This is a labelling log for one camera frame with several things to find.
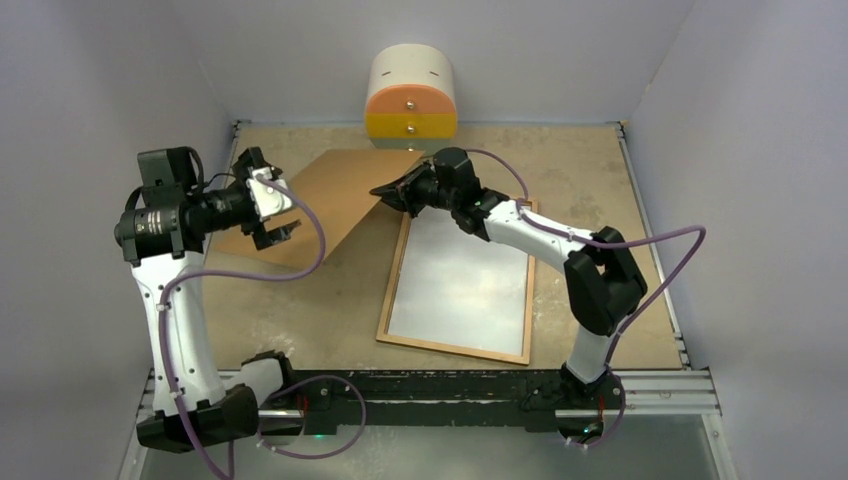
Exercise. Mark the brown backing board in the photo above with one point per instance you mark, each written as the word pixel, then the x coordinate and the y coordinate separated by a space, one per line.
pixel 336 187

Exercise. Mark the round drawer cabinet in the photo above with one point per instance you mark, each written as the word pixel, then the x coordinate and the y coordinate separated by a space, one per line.
pixel 410 101

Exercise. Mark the aluminium rail frame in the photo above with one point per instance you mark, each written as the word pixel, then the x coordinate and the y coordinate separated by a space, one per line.
pixel 337 318

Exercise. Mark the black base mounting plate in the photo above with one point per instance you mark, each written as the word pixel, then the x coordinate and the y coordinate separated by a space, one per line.
pixel 534 400

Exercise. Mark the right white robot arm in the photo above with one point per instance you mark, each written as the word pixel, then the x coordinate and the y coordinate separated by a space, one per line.
pixel 604 284

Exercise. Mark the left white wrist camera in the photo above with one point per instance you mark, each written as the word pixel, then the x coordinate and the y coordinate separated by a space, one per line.
pixel 265 187

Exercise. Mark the plant photo print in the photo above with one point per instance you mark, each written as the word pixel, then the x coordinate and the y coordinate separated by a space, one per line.
pixel 464 278

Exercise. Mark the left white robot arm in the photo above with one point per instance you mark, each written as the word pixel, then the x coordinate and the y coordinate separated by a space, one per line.
pixel 162 233

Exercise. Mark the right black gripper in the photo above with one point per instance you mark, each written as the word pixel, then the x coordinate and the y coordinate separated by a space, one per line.
pixel 402 193

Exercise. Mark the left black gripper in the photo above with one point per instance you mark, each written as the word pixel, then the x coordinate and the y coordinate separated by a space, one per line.
pixel 248 159

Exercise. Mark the wooden picture frame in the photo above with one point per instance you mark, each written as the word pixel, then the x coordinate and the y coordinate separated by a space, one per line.
pixel 391 291

